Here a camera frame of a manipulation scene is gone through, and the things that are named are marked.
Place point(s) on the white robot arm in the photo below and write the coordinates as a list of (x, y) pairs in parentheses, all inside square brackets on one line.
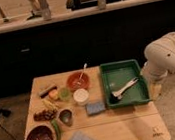
[(160, 56)]

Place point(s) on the white spoon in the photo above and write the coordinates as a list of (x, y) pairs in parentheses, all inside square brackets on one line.
[(79, 79)]

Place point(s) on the orange bowl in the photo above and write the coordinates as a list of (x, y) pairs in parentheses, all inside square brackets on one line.
[(73, 79)]

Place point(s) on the white round container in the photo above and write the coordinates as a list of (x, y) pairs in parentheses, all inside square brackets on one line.
[(81, 96)]

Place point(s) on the green plastic tray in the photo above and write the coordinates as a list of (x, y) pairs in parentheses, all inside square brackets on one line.
[(117, 74)]

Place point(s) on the light green cup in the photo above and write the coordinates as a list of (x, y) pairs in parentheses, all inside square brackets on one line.
[(64, 94)]

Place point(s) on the blue sponge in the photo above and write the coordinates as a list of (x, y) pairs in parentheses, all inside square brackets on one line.
[(95, 108)]

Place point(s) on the orange fruit toy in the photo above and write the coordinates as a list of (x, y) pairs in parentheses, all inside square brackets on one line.
[(53, 94)]

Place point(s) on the dark brown eraser block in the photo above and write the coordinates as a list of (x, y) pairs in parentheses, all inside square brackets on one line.
[(45, 92)]

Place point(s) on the yellow corn toy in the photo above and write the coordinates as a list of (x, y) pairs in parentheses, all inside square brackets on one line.
[(49, 104)]

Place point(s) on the dark red grapes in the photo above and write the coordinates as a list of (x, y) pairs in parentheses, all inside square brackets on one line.
[(45, 115)]

